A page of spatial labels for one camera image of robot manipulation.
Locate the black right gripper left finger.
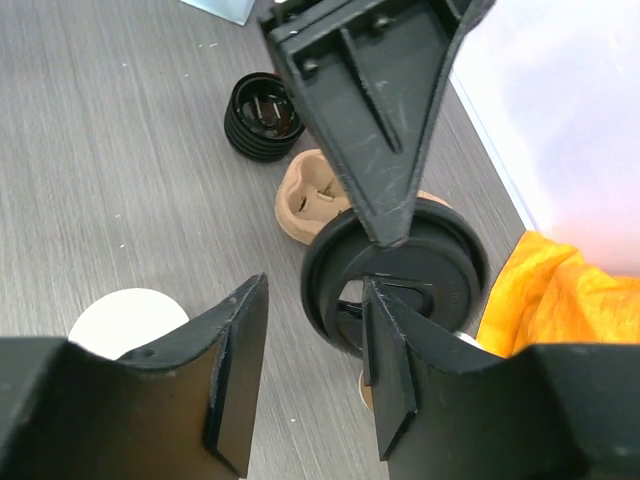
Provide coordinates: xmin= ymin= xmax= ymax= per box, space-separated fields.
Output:
xmin=1 ymin=274 xmax=269 ymax=479

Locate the brown paper cup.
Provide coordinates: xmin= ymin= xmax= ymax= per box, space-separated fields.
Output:
xmin=68 ymin=288 xmax=189 ymax=360

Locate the stack of cardboard cup carriers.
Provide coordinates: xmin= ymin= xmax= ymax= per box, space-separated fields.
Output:
xmin=273 ymin=148 xmax=451 ymax=247

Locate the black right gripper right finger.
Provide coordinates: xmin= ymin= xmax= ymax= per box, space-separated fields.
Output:
xmin=363 ymin=281 xmax=639 ymax=479

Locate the stack of paper cups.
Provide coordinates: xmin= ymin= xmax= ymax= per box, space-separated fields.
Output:
xmin=357 ymin=329 xmax=484 ymax=411

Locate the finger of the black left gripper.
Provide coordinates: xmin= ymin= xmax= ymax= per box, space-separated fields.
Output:
xmin=259 ymin=1 xmax=491 ymax=247

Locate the black coffee cup lid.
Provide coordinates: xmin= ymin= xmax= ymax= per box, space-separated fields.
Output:
xmin=300 ymin=198 xmax=490 ymax=357

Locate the light blue paper bag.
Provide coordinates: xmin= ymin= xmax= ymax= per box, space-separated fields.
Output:
xmin=181 ymin=0 xmax=256 ymax=26

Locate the orange Mickey Mouse cloth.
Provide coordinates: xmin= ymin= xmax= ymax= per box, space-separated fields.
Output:
xmin=476 ymin=231 xmax=639 ymax=358

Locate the stack of black lids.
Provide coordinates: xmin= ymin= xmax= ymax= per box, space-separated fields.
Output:
xmin=224 ymin=72 xmax=305 ymax=163

